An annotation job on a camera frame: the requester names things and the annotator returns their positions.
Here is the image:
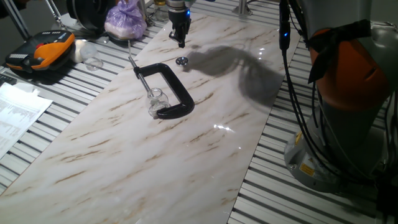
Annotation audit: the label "marble patterned board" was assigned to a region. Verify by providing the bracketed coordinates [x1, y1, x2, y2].
[0, 12, 301, 224]

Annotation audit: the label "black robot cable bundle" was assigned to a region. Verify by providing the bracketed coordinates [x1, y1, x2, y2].
[278, 0, 346, 185]

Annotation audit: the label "clear plastic cup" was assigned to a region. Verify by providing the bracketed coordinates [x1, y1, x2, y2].
[80, 42, 104, 72]

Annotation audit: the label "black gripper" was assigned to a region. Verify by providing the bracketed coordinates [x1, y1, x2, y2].
[169, 8, 192, 49]

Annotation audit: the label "purple plastic bag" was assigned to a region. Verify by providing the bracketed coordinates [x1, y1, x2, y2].
[104, 0, 148, 40]

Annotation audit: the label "dark aluminium profile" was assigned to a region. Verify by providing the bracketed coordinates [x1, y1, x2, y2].
[0, 0, 32, 42]

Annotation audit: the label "thin metal rod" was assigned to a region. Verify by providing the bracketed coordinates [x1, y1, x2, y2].
[42, 0, 68, 30]

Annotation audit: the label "black C-clamp with steel screw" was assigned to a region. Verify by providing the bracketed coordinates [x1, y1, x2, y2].
[127, 40, 196, 121]

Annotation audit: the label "black keyboard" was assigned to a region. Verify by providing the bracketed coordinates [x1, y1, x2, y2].
[0, 73, 18, 88]

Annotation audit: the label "aluminium post with foot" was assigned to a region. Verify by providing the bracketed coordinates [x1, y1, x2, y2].
[231, 0, 254, 16]

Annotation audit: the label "glass bottle with yellow cap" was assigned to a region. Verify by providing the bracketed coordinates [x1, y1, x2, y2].
[154, 0, 170, 22]

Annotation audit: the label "orange and black teach pendant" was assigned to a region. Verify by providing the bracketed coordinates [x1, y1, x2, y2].
[4, 30, 76, 74]

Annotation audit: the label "small clear glass jar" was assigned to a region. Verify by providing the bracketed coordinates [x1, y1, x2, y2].
[145, 87, 170, 119]

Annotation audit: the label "white printed paper sheets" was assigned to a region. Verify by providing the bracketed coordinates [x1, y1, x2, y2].
[0, 82, 53, 160]

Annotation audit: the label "black round spool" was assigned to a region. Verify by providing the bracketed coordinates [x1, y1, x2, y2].
[66, 0, 118, 32]

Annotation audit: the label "white round object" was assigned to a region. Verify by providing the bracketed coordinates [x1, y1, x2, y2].
[70, 39, 88, 64]

